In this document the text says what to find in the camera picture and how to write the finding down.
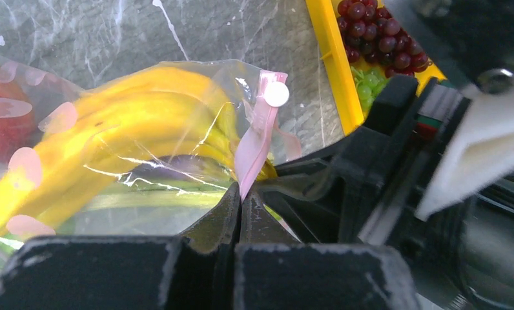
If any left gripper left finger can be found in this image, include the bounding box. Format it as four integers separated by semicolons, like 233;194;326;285
0;183;242;309

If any orange red fruit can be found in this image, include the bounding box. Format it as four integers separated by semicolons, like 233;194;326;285
0;81;36;163

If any celery stalk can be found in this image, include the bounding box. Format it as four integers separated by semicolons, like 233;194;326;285
0;180;232;253

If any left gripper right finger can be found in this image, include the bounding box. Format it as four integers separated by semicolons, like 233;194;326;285
234;192;420;309

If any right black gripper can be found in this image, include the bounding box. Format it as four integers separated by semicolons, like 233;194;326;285
256;75;514;309

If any green grape bunch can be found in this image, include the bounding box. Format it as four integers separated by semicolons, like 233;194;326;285
351;66;389;116

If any yellow plastic tray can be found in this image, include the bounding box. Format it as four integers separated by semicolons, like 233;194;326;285
306;1;445;134

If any clear zip top bag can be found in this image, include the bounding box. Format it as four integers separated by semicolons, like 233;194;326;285
0;45;303;284

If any yellow banana bunch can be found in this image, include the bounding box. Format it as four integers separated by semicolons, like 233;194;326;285
0;66;279;238

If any dark red grape bunch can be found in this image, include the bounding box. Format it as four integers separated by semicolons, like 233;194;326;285
336;0;432;78

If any purple eggplant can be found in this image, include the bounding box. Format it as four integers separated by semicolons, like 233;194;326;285
121;155;231;185

